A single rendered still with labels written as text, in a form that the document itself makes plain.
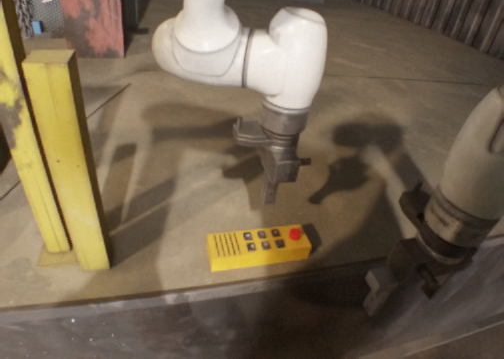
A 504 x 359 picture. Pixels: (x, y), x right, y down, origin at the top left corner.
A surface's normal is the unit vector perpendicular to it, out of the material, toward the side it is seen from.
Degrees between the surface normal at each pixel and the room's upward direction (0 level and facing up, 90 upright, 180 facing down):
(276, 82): 94
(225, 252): 0
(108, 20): 90
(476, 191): 96
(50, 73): 90
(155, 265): 0
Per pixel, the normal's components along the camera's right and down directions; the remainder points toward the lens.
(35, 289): 0.12, -0.80
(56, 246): 0.25, 0.59
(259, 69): -0.17, 0.53
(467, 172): -0.87, 0.22
